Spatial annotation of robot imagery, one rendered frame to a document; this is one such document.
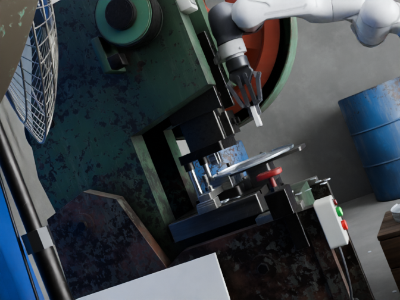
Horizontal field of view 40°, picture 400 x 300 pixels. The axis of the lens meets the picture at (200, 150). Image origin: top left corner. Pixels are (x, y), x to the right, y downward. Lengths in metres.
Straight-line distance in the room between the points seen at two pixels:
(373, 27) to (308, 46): 3.39
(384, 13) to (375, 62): 3.36
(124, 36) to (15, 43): 1.09
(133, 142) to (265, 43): 0.71
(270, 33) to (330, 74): 2.97
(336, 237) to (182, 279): 0.47
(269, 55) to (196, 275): 0.92
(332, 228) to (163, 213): 0.54
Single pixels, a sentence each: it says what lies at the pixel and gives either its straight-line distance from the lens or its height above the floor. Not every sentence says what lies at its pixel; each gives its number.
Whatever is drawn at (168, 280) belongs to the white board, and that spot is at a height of 0.56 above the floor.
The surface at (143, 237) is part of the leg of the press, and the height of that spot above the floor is 0.70.
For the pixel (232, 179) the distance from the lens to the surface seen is 1.81.
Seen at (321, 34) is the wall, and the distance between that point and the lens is 5.13.
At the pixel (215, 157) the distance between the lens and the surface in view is 1.84.
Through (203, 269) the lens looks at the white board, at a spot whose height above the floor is 0.55.
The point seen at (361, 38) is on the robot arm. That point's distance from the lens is 1.86.
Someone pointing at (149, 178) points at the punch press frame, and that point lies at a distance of 1.76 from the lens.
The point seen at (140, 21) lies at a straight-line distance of 1.62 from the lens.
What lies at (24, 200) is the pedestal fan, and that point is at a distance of 1.12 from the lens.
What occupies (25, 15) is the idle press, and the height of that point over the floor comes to 1.05.
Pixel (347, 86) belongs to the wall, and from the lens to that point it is 5.09.
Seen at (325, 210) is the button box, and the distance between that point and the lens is 1.55.
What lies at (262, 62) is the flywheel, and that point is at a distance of 2.16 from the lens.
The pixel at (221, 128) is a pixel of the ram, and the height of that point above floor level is 0.93.
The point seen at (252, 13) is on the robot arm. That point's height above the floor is 1.21.
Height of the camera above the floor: 0.86
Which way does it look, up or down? 1 degrees up
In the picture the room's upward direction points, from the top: 22 degrees counter-clockwise
